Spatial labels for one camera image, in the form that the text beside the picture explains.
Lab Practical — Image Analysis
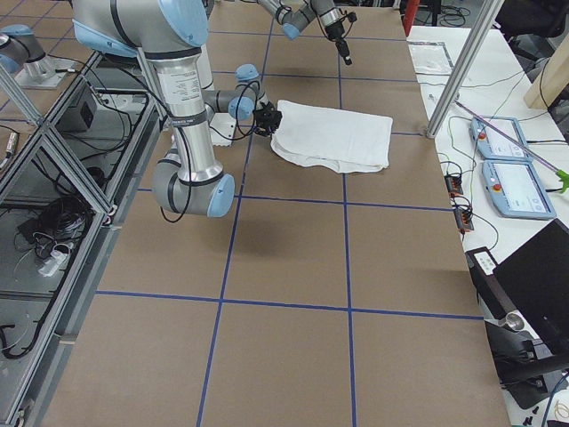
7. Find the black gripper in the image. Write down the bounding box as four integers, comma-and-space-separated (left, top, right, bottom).
324, 15, 352, 66
253, 101, 283, 137

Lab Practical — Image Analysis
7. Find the white long-sleeve printed shirt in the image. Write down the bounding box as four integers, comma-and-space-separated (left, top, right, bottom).
270, 100, 393, 173

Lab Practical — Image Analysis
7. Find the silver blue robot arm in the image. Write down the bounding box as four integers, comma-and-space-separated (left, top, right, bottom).
72, 1, 235, 217
257, 0, 357, 66

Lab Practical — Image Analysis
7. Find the red cylinder object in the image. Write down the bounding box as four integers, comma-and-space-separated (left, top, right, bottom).
402, 0, 421, 36

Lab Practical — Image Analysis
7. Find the clear plastic bag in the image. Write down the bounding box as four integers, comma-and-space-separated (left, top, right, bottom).
408, 41, 453, 76

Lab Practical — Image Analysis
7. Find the grey orange usb hub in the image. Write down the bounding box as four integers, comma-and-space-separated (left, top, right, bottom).
445, 174, 464, 197

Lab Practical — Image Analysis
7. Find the upper blue teach pendant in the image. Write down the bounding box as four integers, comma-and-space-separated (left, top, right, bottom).
470, 117, 533, 163

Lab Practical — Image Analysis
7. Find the blue teach pendant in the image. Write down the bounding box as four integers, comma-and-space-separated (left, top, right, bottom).
482, 160, 557, 220
470, 117, 533, 163

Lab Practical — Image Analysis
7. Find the lower blue teach pendant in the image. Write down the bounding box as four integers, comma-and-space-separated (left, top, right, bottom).
482, 160, 557, 220

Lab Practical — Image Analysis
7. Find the reacher grabber stick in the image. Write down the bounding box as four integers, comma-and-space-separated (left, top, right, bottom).
453, 99, 568, 193

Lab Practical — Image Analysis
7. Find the black laptop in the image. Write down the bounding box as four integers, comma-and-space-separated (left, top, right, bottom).
493, 219, 568, 354

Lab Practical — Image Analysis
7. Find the aluminium frame post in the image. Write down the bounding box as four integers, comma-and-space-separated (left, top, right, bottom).
426, 0, 504, 139

